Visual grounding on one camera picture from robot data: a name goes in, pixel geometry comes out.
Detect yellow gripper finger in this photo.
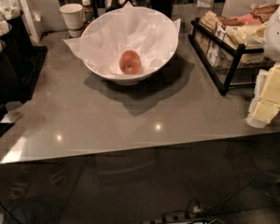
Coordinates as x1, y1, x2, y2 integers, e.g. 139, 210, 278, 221
260, 63, 280, 105
245, 99, 280, 128

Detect red apple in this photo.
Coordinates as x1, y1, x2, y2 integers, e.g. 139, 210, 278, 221
119, 50, 142, 75

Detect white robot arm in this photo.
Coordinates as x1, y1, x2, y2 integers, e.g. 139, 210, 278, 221
245, 0, 280, 128

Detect white bowl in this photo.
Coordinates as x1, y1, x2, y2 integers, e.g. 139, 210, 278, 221
79, 6, 180, 86

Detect white paper liner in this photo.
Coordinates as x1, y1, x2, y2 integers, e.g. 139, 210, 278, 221
63, 1, 182, 77

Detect black stirrer holder cup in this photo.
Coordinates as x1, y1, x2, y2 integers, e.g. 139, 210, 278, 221
150, 0, 174, 18

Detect small brown sauce bottle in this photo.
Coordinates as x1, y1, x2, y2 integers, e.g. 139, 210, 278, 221
82, 0, 94, 25

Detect white paper cup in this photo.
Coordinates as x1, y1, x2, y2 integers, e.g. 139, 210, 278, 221
60, 4, 84, 38

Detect black napkin dispenser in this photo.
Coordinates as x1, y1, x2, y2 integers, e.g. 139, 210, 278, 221
0, 12, 33, 103

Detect black wire condiment rack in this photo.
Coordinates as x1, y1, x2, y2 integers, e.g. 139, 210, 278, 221
189, 18, 273, 95

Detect power strip with cables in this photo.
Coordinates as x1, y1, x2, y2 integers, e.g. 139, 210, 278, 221
140, 201, 226, 224

